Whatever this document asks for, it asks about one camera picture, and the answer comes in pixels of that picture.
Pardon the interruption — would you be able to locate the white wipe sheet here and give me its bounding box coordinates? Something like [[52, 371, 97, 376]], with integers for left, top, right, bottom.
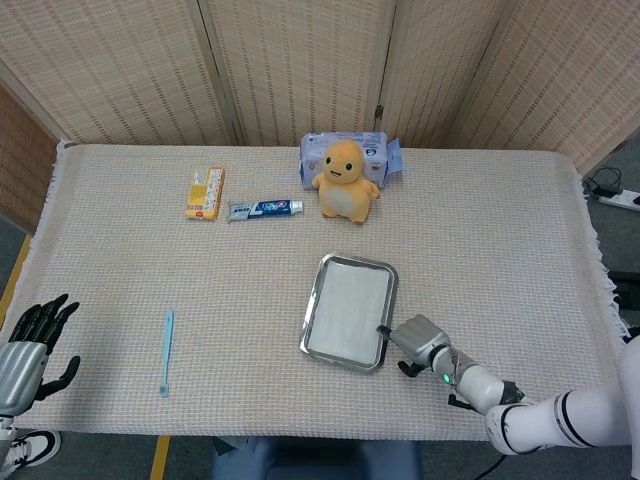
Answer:
[[305, 262, 393, 364]]

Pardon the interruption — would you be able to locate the orange plush dinosaur toy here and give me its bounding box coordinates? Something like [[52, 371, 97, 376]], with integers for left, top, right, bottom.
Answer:
[[311, 139, 382, 224]]

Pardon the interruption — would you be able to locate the beige woven folding screen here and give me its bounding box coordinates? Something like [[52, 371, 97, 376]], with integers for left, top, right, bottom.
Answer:
[[0, 0, 640, 235]]

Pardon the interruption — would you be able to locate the light blue toothbrush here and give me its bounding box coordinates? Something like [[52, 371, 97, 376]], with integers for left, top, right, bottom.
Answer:
[[158, 309, 175, 399]]

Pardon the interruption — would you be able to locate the blue white toothpaste tube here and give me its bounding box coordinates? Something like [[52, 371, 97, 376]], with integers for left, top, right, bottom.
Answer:
[[227, 199, 305, 224]]

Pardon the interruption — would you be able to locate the white black sneaker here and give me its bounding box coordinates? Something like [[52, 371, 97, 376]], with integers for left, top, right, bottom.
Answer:
[[5, 430, 63, 472]]

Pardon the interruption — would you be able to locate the beige woven tablecloth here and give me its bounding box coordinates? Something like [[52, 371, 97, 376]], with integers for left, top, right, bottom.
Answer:
[[0, 139, 640, 444]]

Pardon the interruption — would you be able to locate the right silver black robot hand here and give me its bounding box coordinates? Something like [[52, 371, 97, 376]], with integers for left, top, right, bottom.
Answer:
[[375, 314, 452, 379]]

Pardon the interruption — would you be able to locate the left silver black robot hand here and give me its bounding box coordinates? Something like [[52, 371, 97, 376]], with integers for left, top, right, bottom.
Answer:
[[0, 293, 82, 418]]

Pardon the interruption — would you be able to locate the yellow cardboard box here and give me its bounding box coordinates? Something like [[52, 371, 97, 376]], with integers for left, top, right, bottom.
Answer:
[[184, 166, 226, 222]]

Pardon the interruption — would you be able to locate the white power strip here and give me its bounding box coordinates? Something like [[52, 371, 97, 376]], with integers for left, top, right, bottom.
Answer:
[[597, 188, 640, 212]]

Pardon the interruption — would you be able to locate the black cable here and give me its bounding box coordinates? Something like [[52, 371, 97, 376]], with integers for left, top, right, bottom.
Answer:
[[583, 165, 624, 199]]

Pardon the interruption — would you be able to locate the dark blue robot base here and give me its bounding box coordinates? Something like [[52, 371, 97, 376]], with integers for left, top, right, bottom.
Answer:
[[209, 436, 424, 480]]

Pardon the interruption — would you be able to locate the lavender wet wipes pack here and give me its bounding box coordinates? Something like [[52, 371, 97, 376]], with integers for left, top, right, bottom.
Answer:
[[299, 131, 404, 192]]

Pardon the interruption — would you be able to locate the black floor object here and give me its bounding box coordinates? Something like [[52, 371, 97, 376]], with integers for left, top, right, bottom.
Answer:
[[606, 270, 640, 307]]

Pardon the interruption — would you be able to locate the stainless steel tray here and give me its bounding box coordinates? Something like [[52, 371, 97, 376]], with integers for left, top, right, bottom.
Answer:
[[298, 252, 400, 376]]

